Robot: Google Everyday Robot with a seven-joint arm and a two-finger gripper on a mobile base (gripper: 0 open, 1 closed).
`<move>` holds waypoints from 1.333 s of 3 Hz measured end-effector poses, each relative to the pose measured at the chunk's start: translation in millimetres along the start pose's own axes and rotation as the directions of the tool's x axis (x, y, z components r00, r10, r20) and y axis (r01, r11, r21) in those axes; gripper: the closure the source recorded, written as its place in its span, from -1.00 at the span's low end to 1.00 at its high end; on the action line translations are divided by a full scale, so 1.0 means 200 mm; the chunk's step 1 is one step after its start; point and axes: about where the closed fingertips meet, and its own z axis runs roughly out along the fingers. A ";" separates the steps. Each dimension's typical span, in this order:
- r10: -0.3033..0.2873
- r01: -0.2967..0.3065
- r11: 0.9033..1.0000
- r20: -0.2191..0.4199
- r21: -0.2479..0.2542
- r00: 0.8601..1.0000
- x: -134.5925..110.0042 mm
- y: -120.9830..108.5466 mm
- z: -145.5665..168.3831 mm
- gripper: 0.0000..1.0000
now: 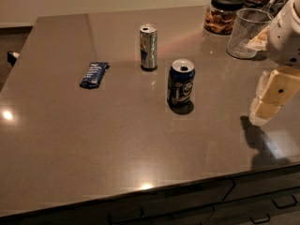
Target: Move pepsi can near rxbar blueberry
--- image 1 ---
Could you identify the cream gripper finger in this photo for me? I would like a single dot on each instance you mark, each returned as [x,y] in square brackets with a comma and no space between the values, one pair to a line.
[258,114]
[282,85]

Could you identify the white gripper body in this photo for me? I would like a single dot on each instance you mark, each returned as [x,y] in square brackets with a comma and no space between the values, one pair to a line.
[285,37]

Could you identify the blue pepsi can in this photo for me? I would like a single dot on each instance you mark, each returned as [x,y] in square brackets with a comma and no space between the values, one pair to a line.
[180,82]

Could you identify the silver red bull can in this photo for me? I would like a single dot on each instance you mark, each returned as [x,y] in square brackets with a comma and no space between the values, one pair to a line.
[148,46]

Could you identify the blue rxbar blueberry wrapper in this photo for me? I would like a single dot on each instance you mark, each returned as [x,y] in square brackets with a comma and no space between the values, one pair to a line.
[94,75]

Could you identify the clear plastic cup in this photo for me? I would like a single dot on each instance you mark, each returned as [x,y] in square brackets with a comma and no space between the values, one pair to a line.
[248,24]

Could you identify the glass jar with black lid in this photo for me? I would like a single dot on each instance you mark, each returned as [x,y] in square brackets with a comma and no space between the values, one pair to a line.
[220,16]

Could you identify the dark drawer front with handle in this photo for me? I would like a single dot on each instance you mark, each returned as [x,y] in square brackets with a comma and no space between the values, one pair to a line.
[258,197]

